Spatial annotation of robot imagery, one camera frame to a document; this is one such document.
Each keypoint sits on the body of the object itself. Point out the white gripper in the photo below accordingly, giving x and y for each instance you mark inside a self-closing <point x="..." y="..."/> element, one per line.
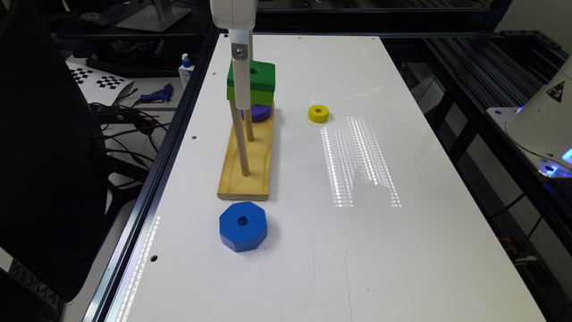
<point x="239" y="17"/>

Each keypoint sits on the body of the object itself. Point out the green square block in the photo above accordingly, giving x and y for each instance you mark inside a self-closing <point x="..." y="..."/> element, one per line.
<point x="262" y="83"/>

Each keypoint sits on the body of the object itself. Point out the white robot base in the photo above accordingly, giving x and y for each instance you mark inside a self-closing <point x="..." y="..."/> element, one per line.
<point x="541" y="128"/>

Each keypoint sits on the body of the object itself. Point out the blue octagon block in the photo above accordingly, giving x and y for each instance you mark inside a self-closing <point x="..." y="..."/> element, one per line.
<point x="243" y="226"/>

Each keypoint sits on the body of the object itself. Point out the white lotion bottle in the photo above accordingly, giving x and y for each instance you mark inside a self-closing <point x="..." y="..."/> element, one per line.
<point x="185" y="70"/>

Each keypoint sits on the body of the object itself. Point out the front wooden peg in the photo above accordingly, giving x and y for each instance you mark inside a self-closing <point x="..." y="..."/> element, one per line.
<point x="240" y="138"/>

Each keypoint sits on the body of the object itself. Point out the wooden peg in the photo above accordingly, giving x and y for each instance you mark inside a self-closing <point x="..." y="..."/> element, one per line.
<point x="248" y="125"/>
<point x="240" y="138"/>

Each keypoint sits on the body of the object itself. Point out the middle wooden peg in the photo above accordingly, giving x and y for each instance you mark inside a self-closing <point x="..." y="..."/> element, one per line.
<point x="248" y="125"/>

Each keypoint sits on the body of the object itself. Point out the silver monitor stand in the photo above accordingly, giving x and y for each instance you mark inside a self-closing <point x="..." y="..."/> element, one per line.
<point x="158" y="17"/>

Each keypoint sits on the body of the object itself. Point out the blue glue gun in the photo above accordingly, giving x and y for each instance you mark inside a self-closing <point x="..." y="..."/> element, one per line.
<point x="164" y="95"/>

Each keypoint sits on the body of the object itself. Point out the wooden peg base board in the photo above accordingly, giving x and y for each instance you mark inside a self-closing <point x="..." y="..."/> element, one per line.
<point x="255" y="187"/>

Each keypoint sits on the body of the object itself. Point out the black computer mouse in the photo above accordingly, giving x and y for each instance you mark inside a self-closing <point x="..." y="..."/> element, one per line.
<point x="93" y="20"/>

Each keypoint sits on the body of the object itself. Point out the checkerboard calibration sheet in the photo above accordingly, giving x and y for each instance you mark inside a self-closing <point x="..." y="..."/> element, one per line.
<point x="97" y="86"/>

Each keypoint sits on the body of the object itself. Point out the black monitor back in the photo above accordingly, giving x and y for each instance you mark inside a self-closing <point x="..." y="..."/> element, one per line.
<point x="53" y="197"/>

